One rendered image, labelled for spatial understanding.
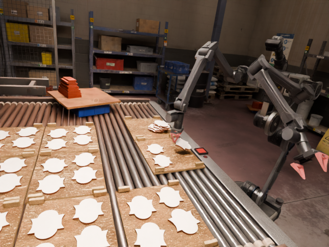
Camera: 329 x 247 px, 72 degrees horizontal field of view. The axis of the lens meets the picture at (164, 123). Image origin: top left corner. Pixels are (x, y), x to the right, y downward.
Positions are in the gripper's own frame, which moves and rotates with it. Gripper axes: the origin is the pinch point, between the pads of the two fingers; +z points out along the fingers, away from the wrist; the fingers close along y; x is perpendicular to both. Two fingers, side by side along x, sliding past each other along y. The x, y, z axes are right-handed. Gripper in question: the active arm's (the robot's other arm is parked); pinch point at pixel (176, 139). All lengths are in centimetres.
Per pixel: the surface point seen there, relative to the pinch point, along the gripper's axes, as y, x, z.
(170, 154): 6.5, -0.6, 8.4
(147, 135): -12.2, -24.9, 8.8
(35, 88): -40, -159, 3
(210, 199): 37.4, 31.0, 10.0
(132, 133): -10.1, -36.4, 8.9
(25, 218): 86, -39, 8
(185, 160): 9.6, 10.4, 8.3
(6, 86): -24, -179, 3
